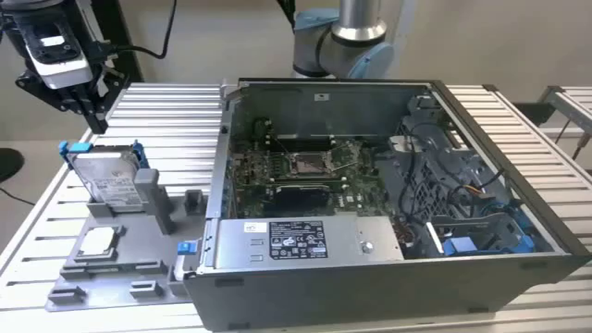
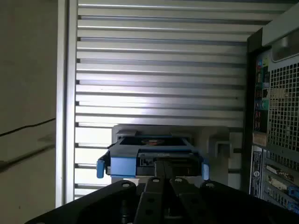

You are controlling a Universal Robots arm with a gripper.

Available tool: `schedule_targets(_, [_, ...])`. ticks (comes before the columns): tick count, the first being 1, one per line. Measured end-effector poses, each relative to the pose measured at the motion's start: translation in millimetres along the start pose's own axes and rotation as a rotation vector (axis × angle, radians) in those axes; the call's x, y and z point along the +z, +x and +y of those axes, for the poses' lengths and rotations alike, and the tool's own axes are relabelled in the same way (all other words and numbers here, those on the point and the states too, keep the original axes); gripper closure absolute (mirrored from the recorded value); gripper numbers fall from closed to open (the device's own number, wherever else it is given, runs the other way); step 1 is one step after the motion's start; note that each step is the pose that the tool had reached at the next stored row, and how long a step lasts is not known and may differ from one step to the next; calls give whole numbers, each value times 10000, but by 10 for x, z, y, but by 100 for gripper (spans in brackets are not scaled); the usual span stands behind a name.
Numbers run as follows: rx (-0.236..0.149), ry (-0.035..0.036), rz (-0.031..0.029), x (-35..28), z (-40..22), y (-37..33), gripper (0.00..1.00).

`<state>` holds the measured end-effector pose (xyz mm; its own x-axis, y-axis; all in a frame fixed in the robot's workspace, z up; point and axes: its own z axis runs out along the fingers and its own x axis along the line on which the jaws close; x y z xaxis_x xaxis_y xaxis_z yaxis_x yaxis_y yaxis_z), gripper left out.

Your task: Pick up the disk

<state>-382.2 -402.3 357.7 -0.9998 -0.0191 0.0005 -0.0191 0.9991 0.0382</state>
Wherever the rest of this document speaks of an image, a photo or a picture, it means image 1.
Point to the silver hard disk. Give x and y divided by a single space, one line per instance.
108 180

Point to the open black PC case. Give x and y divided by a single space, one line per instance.
369 295

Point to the black graphics card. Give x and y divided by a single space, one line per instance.
302 197

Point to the silver CPU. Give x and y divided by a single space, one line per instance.
97 243

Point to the thin locking lever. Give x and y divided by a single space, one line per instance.
281 145

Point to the blue disk carrier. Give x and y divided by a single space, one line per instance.
76 147

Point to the metal slat side table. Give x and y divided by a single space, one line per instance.
570 100

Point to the grey parts rack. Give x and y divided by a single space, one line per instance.
138 243

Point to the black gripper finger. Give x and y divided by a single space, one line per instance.
97 121
38 92

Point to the CPU socket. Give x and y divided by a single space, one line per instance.
308 163

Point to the green motherboard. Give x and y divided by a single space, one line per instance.
360 194

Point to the black vertical post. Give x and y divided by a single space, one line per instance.
124 21

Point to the blue case latch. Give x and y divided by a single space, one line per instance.
185 249

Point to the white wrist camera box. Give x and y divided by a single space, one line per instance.
64 73

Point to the grey metal disk bay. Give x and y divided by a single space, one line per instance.
429 180

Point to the blue plastic connector block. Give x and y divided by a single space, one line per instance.
460 245

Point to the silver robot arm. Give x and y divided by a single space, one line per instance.
350 21

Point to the silver power supply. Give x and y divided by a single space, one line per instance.
341 243

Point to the black round chair base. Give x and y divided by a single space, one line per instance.
9 164

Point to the black RAM slot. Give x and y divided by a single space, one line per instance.
300 140
305 178

